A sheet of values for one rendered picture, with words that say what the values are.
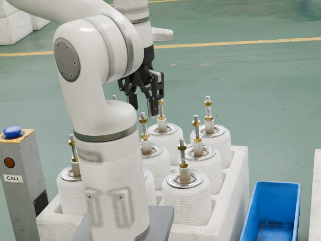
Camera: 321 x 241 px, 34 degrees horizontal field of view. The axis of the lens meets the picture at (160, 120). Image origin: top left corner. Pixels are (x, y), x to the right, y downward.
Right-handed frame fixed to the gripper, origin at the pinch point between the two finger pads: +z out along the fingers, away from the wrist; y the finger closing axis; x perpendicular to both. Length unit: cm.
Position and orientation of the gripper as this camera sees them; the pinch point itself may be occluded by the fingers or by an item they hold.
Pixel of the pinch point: (143, 108)
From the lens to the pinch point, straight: 113.8
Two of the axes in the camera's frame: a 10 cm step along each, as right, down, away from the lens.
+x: 7.5, -3.2, 5.9
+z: 1.0, 9.2, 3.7
